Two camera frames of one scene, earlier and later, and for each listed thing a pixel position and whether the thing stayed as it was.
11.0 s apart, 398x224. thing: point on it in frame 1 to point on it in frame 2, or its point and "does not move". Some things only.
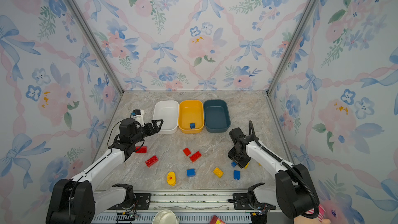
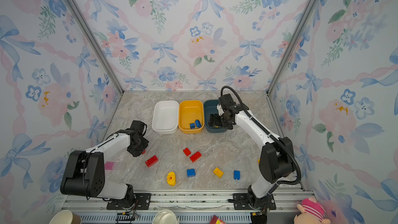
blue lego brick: [237, 175] does not move
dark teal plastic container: [216, 116] does not move
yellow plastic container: [190, 116] does not move
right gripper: [241, 163] to [215, 117]
